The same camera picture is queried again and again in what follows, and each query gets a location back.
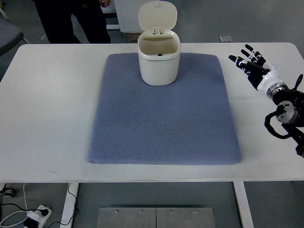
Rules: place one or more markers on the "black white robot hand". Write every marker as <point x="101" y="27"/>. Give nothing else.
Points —
<point x="260" y="72"/>

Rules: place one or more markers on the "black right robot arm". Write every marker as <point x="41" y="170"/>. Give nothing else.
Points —
<point x="289" y="112"/>

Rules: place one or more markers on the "white trash bin open lid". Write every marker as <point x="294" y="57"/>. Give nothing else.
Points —
<point x="159" y="48"/>

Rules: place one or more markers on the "grey floor outlet plate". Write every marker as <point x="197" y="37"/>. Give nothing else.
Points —
<point x="225" y="39"/>

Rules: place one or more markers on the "blue textured mat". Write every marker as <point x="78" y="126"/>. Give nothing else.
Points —
<point x="188" y="122"/>

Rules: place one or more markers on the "right white table leg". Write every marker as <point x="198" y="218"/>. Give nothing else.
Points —
<point x="243" y="205"/>

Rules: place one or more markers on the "white table leg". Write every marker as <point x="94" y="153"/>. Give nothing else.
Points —
<point x="243" y="205"/>
<point x="69" y="209"/>

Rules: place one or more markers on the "cardboard box behind bin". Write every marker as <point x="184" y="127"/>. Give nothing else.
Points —
<point x="132" y="37"/>

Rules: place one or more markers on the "white cabinet in background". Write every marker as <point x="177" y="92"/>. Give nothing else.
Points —
<point x="127" y="15"/>

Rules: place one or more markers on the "grey metal floor plate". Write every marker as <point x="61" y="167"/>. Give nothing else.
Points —
<point x="151" y="217"/>

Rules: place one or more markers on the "person in black clothes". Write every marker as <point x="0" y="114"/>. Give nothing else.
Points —
<point x="55" y="16"/>

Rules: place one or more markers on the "left white table leg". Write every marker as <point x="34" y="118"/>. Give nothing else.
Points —
<point x="69" y="209"/>

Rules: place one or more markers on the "white power strip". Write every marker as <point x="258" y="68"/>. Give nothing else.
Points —
<point x="37" y="218"/>

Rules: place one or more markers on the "caster wheel at left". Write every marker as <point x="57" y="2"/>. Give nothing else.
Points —
<point x="6" y="191"/>

